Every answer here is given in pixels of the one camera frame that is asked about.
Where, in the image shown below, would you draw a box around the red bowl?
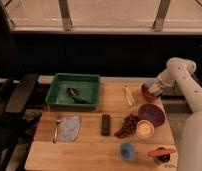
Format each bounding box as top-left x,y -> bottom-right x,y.
141,80 -> 162,102

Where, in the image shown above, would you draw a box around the white cup yellow contents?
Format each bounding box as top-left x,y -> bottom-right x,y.
136,120 -> 154,139

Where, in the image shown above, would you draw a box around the light blue cloth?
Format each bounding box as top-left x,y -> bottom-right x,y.
59,116 -> 81,142

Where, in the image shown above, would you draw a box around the pale banana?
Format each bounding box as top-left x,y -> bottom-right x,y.
124,85 -> 136,106

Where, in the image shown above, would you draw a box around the dark round container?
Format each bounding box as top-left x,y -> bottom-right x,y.
154,154 -> 170,165

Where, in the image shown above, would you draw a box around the blue cup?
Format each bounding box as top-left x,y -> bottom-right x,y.
119,143 -> 135,161

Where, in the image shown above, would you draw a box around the yellow sponge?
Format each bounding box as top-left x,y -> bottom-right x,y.
148,83 -> 160,93

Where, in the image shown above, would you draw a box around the orange carrot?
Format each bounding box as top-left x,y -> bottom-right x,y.
148,149 -> 176,157

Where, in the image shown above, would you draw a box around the metal spoon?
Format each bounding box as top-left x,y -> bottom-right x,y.
53,118 -> 61,144

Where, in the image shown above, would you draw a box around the black chair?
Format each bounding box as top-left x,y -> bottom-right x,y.
0,74 -> 41,171

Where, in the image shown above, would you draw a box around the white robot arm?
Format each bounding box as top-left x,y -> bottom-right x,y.
156,57 -> 202,171

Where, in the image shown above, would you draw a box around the green plastic tray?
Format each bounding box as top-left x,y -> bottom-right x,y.
45,73 -> 100,110

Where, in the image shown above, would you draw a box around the bunch of dark grapes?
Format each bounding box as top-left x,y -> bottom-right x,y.
114,114 -> 139,138

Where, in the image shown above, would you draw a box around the dark utensil in tray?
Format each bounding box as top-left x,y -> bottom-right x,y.
66,87 -> 89,104

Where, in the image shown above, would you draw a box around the black rectangular block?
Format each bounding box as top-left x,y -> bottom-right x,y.
101,114 -> 111,136

